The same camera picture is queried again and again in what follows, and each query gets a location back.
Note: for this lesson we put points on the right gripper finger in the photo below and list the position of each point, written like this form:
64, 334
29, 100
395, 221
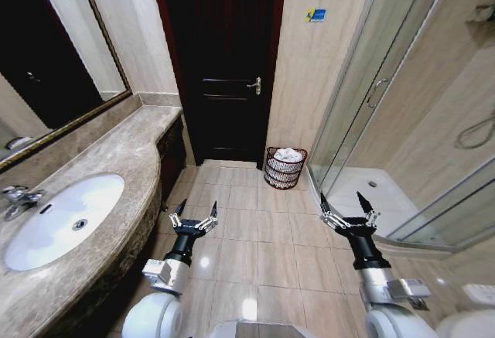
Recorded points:
330, 219
373, 217

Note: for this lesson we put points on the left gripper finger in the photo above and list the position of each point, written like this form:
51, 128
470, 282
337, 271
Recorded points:
176, 220
210, 221

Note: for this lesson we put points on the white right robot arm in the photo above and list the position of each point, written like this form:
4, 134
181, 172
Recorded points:
375, 282

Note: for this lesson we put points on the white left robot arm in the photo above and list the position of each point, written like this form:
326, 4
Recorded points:
170, 274

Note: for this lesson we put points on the dark wicker hamper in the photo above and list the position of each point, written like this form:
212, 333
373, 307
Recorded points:
284, 175

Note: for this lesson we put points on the white towel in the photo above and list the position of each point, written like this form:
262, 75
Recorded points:
288, 154

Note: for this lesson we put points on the white shower tray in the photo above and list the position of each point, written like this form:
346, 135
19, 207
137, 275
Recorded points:
386, 199

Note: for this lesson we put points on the chrome shower drain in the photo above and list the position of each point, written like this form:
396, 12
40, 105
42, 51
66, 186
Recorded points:
372, 183

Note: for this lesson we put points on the marble vanity counter cabinet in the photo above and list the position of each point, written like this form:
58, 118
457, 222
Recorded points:
127, 148

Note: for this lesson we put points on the chrome sink drain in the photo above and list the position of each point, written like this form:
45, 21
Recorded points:
80, 224

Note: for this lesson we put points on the white robot front shell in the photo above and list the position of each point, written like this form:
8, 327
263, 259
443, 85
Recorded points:
259, 330

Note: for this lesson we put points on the white oval sink basin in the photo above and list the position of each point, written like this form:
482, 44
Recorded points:
58, 233

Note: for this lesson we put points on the white toilet tank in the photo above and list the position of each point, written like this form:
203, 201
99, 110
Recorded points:
479, 294

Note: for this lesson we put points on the white toilet bowl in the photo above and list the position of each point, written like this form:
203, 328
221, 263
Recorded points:
468, 324

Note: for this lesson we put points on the chrome faucet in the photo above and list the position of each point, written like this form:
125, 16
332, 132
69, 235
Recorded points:
19, 198

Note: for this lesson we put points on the dark wooden door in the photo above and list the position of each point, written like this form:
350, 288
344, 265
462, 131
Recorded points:
224, 63

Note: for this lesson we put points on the glass shower enclosure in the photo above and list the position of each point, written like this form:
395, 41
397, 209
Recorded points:
386, 63

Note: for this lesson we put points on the blue yellow wall sticker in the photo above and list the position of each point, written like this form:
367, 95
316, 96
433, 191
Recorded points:
316, 16

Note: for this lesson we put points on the framed wall mirror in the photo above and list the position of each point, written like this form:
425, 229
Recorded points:
38, 63

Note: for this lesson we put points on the shower wall shelf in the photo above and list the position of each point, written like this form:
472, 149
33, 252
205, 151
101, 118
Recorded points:
483, 13

